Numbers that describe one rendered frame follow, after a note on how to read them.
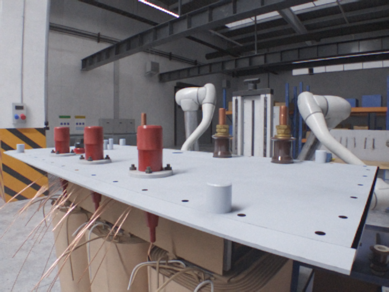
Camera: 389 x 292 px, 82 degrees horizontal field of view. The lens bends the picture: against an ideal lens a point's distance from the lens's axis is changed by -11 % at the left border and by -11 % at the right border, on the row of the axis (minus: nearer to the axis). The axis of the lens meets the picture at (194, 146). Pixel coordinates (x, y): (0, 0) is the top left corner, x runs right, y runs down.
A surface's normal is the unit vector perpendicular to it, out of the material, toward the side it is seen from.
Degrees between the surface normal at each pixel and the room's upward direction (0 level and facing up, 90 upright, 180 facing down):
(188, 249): 90
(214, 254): 90
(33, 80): 90
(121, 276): 90
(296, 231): 0
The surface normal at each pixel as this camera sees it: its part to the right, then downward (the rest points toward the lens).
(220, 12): -0.65, 0.06
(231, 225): -0.12, -0.97
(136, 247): 0.31, 0.07
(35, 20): 0.76, 0.05
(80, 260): 0.03, 0.07
